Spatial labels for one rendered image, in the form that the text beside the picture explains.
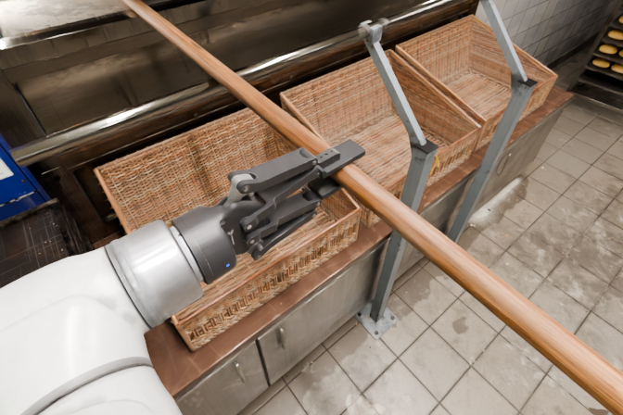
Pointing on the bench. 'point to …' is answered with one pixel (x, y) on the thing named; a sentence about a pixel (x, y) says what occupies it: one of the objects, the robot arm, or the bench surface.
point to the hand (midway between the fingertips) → (336, 169)
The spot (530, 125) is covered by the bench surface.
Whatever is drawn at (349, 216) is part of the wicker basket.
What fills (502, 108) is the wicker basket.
